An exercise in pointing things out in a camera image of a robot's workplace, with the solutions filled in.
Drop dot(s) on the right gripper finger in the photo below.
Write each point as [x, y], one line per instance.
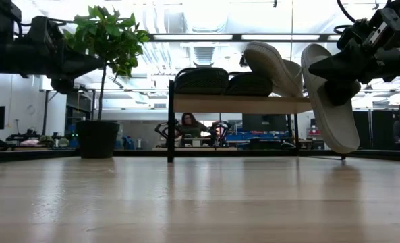
[344, 64]
[343, 92]

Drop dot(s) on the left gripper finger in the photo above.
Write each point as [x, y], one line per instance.
[81, 65]
[63, 86]

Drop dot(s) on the grey slide sandal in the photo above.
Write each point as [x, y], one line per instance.
[270, 67]
[334, 128]

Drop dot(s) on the black slide sandal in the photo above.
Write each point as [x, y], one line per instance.
[201, 82]
[248, 86]

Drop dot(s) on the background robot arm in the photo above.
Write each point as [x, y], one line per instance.
[162, 130]

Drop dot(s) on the green leafy plant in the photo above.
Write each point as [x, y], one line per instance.
[113, 37]

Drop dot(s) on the red storage boxes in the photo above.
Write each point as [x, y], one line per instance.
[315, 131]

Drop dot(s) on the black partition screens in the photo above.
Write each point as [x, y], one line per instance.
[375, 130]

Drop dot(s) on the black plant pot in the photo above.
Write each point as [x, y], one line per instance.
[98, 140]

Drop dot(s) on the black monitor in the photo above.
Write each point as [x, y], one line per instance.
[263, 122]

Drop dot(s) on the blue storage bins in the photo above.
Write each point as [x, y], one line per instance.
[263, 136]

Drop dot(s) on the person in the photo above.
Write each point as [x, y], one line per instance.
[189, 130]

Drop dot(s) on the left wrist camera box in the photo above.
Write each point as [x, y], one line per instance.
[44, 30]

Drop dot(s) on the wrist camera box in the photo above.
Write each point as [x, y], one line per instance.
[386, 27]
[44, 30]

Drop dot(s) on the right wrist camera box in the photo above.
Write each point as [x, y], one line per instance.
[386, 27]

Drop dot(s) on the black aluminium rig frame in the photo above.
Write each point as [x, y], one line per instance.
[135, 152]

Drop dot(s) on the wooden shelf with black frame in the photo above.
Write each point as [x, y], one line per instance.
[240, 104]

